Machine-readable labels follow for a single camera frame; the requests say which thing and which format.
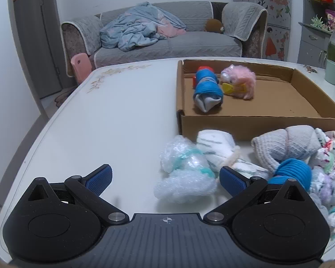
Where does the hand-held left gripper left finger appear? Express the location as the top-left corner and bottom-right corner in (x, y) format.
(26, 164), (130, 225)

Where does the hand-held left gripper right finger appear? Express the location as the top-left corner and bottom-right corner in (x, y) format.
(204, 165), (306, 225)

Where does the white striped sock bundle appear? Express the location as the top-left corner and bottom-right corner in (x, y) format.
(196, 130), (269, 180)

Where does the clear bubble wrap bundle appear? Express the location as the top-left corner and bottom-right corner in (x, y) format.
(153, 135), (217, 204)

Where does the blue and white sock bundle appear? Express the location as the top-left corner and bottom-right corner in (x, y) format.
(267, 159), (313, 192)

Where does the grey sock bundle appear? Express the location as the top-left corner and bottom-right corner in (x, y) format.
(251, 125), (323, 175)

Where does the cardboard box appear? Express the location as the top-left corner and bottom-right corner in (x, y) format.
(176, 59), (335, 141)

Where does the lavender bubble wrap bundle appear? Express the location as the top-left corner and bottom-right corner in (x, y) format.
(308, 169), (335, 210)

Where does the patterned floor mat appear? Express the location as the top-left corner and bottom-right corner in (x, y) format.
(54, 85), (77, 108)

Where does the pink fluffy toy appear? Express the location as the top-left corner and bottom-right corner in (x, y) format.
(220, 65), (256, 100)

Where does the white patterned sock bundle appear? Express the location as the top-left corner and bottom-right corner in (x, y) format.
(310, 128), (335, 174)

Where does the pink plastic stool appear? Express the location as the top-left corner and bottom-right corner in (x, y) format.
(71, 53), (92, 86)

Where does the orange plastic bag bundle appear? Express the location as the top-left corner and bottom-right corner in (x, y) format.
(192, 66), (214, 90)

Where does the grey sofa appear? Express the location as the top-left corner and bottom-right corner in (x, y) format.
(61, 1), (268, 77)

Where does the green cup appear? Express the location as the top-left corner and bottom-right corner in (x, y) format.
(325, 59), (335, 85)

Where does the grey door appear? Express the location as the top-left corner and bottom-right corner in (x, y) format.
(13, 0), (63, 99)

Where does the light blue blanket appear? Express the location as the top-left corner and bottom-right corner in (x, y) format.
(100, 2), (187, 51)

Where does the grey cupboard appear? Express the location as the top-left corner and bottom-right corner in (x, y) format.
(297, 22), (334, 69)

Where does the brown plush toy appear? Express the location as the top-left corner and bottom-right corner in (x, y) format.
(206, 19), (224, 33)

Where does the flower decorated cabinet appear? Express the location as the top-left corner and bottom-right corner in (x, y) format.
(232, 0), (292, 61)

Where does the green plant toy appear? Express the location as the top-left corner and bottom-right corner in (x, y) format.
(310, 15), (324, 28)

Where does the purple snack bag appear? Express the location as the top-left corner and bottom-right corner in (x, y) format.
(325, 9), (335, 32)

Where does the blue sock bundle with string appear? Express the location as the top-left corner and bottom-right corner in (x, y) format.
(193, 68), (224, 114)

